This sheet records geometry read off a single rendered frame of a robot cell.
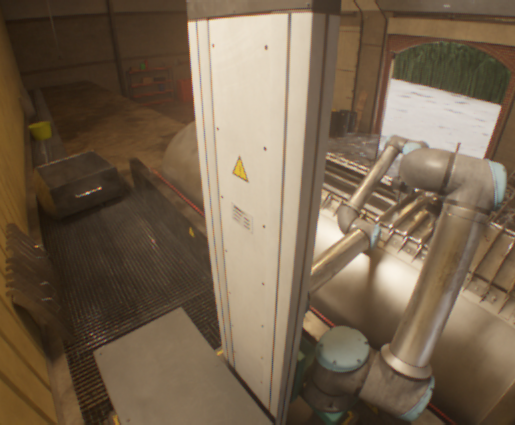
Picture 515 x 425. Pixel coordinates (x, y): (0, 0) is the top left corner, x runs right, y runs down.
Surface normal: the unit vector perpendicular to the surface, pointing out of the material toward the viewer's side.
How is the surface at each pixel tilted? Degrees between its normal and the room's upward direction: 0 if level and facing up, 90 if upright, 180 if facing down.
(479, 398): 65
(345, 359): 5
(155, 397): 0
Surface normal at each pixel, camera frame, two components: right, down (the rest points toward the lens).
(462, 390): -0.73, -0.02
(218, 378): 0.00, -0.84
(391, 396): -0.50, 0.04
